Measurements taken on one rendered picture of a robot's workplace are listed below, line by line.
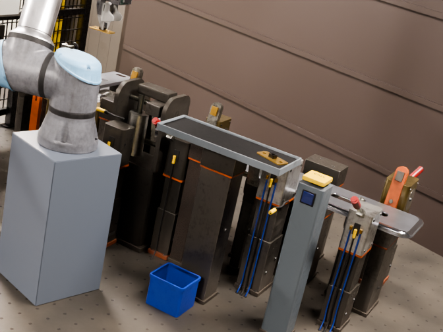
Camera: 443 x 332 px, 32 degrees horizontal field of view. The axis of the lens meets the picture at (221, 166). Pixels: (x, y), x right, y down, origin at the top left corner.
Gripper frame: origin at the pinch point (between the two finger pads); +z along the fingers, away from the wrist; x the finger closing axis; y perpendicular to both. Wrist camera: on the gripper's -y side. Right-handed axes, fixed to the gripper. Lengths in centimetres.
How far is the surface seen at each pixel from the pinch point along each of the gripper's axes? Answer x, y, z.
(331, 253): 25, 89, 56
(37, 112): -16.3, -8.8, 31.1
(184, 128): -35, 57, 10
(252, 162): -40, 80, 10
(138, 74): 16.0, 6.9, 17.0
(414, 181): 20, 109, 20
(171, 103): -25, 45, 8
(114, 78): 32.6, -14.3, 27.0
